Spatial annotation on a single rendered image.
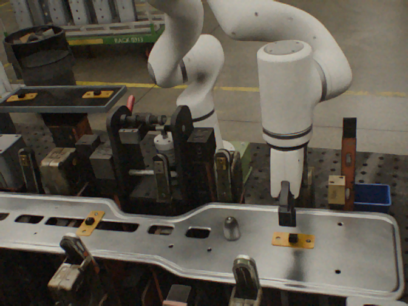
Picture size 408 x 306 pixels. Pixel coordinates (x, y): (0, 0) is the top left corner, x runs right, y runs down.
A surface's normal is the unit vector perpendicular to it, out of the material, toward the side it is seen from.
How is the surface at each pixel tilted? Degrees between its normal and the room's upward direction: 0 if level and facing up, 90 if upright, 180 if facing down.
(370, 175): 0
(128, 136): 90
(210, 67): 97
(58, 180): 90
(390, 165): 0
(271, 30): 121
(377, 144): 0
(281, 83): 91
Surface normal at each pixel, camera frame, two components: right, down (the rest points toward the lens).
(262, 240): -0.15, -0.83
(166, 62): -0.56, 0.48
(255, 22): 0.18, 0.71
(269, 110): -0.73, 0.46
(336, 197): -0.27, 0.55
